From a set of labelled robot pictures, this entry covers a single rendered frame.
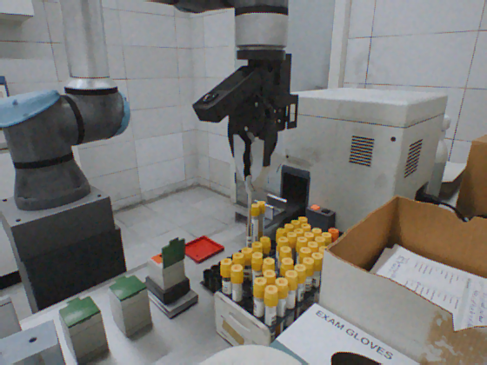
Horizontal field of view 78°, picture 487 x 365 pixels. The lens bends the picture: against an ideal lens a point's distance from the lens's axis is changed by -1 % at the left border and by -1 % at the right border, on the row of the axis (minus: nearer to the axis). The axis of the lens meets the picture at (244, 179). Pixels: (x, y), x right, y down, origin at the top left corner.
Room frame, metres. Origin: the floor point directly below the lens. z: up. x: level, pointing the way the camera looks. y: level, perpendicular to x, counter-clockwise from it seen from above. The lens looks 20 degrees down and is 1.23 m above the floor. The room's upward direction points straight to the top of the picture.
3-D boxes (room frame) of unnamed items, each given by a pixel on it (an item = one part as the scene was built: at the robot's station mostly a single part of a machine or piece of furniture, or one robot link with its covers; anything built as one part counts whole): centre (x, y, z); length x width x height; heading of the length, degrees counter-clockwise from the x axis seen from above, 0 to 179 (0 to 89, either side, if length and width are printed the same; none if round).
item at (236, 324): (0.37, -0.06, 0.91); 0.20 x 0.10 x 0.07; 135
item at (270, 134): (0.45, -0.03, 1.13); 0.05 x 0.02 x 0.09; 45
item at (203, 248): (0.55, 0.09, 0.88); 0.07 x 0.07 x 0.01; 45
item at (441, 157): (0.84, -0.53, 1.00); 0.09 x 0.08 x 0.24; 45
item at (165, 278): (0.41, 0.12, 0.92); 0.05 x 0.04 x 0.06; 46
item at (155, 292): (0.41, 0.13, 0.89); 0.09 x 0.05 x 0.04; 46
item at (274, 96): (0.49, -0.03, 1.19); 0.09 x 0.08 x 0.12; 135
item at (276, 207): (0.65, -0.07, 0.92); 0.21 x 0.07 x 0.05; 135
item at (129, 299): (0.35, 0.17, 0.91); 0.05 x 0.04 x 0.07; 45
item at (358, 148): (0.73, -0.28, 1.03); 0.31 x 0.27 x 0.30; 135
